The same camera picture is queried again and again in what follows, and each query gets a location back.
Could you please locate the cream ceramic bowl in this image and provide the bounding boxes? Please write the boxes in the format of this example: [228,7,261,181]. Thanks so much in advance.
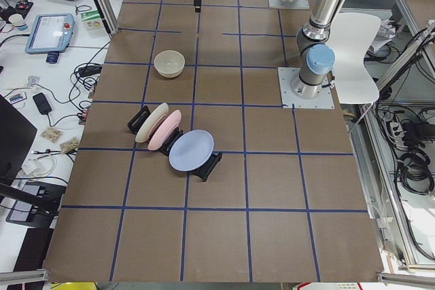
[154,50,186,78]

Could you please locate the green white small box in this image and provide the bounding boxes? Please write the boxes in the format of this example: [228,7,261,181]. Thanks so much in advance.
[80,10,104,31]

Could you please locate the pink plate in rack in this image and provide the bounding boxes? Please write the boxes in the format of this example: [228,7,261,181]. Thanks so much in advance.
[147,109,182,151]

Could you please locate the black power strip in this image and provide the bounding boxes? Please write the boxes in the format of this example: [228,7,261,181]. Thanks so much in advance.
[77,65,102,78]

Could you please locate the near blue teach pendant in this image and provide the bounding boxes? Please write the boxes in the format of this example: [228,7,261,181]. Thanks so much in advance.
[25,13,75,54]

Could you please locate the white plastic chair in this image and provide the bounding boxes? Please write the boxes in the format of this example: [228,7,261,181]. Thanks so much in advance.
[326,12,381,105]

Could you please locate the cream plate in rack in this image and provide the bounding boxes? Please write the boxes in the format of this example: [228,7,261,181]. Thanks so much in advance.
[135,103,169,143]

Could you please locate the blue plate in rack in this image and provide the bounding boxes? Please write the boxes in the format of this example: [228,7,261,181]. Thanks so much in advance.
[169,130,214,172]

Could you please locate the white paper cup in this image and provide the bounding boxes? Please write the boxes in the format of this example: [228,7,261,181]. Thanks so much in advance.
[8,14,28,31]

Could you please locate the black power adapter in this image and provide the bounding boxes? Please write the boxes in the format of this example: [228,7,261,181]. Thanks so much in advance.
[33,92,52,115]

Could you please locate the black monitor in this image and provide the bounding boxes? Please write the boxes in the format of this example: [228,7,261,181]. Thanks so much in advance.
[0,96,37,185]

